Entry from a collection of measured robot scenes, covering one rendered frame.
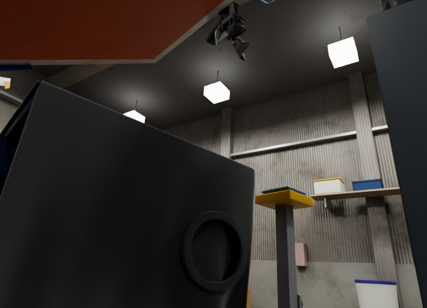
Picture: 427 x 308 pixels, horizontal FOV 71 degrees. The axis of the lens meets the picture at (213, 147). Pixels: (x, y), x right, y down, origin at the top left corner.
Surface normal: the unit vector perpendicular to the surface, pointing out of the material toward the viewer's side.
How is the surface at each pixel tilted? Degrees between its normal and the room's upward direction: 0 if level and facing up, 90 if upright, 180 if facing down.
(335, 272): 90
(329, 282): 90
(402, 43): 90
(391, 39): 90
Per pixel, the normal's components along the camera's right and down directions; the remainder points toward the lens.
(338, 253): -0.54, -0.37
